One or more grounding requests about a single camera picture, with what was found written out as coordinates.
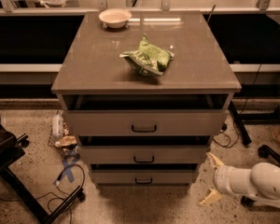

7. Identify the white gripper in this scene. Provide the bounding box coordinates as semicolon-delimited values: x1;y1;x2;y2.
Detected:
199;152;253;207

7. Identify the grey bottom drawer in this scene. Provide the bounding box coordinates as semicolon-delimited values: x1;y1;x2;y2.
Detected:
90;163;198;186

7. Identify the grey drawer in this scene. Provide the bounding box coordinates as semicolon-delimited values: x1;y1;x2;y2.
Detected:
65;94;228;136
78;136;210;164
90;163;198;186

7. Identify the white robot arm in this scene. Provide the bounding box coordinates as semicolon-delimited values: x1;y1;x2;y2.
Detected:
200;152;280;208

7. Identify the grey top drawer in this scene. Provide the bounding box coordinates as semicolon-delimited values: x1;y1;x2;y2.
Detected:
65;94;228;136

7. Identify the grey drawer cabinet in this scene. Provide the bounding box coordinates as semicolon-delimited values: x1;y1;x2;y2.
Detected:
50;10;243;191

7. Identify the grey middle drawer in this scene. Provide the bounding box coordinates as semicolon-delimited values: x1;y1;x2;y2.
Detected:
78;136;210;164

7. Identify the black metal floor bar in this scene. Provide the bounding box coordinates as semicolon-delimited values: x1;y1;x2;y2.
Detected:
229;102;251;147

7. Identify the green chip bag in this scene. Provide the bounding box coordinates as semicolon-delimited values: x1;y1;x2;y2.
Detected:
119;34;175;77

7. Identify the white plastic bottle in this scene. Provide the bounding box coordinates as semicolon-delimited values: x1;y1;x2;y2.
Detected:
52;114;63;138

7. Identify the white bowl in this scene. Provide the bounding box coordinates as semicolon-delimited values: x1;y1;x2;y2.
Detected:
99;8;132;29

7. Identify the black office chair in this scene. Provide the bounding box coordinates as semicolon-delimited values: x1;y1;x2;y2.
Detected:
0;117;85;224

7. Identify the black floor cable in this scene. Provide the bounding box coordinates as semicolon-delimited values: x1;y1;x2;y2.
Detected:
0;163;86;224

